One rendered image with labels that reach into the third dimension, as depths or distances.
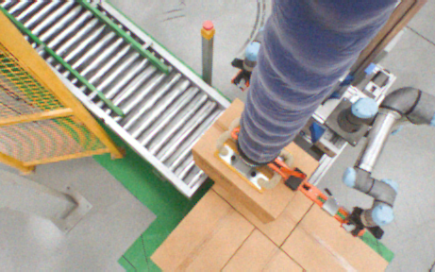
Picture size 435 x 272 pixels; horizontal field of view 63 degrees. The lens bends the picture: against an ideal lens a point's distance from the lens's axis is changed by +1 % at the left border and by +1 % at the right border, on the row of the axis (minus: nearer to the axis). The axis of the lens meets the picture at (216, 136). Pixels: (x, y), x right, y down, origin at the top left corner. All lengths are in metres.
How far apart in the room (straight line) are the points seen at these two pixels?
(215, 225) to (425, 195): 1.90
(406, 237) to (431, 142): 0.89
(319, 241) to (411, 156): 1.39
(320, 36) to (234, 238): 1.87
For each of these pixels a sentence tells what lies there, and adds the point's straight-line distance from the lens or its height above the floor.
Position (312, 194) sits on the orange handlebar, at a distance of 1.84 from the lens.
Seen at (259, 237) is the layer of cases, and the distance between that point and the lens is 2.44.
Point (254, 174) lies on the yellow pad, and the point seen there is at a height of 1.12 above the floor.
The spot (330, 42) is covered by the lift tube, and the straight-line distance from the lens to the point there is 0.74.
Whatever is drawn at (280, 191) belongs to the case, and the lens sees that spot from 1.95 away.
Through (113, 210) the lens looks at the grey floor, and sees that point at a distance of 3.06.
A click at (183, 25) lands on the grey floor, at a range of 3.60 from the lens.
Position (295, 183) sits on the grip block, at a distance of 1.82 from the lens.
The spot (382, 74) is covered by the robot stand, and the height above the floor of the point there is 0.99.
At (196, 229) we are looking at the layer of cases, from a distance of 2.42.
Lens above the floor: 2.96
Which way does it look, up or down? 72 degrees down
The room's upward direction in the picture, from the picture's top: 6 degrees clockwise
